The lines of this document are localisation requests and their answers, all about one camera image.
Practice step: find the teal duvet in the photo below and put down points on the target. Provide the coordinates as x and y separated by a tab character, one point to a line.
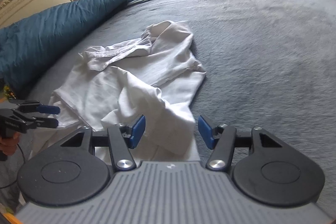
52	29

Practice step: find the person's left hand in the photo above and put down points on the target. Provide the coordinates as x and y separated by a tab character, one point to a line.
9	145

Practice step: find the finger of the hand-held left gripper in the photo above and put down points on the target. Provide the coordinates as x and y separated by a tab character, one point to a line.
47	123
48	109

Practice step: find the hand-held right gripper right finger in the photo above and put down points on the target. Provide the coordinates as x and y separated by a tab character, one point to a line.
206	132

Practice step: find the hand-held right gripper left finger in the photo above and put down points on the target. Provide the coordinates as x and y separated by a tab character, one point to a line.
137	130

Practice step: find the yellow patterned dark cloth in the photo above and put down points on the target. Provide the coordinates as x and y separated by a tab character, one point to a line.
9	91

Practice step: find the white shirt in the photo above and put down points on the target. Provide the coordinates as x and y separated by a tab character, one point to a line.
105	87

